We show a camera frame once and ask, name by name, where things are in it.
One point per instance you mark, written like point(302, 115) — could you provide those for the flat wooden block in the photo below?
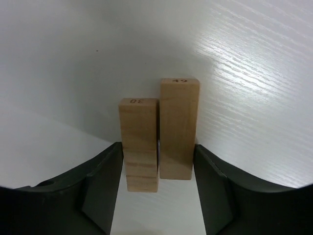
point(138, 123)

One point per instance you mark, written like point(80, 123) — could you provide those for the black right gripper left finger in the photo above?
point(80, 201)

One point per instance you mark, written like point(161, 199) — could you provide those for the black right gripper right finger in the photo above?
point(234, 202)

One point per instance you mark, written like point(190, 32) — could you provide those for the long wooden block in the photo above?
point(178, 109)

